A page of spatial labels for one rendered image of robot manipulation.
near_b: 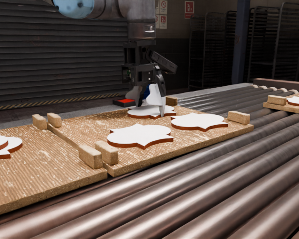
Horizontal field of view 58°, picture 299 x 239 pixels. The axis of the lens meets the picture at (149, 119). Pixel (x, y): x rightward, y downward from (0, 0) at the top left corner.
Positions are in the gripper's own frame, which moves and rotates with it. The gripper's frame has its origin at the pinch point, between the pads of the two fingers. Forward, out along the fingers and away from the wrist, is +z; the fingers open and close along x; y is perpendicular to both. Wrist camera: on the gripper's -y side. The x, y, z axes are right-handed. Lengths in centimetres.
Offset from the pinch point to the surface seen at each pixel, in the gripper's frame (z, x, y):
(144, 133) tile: -0.9, 16.5, 14.8
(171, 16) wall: -61, -442, -404
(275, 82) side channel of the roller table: 4, -9, -87
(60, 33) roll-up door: -30, -460, -145
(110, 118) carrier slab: 0.2, -1.9, 12.7
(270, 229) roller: 2, 48, 19
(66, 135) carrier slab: -0.5, 4.5, 27.6
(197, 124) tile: -0.2, 18.9, 0.6
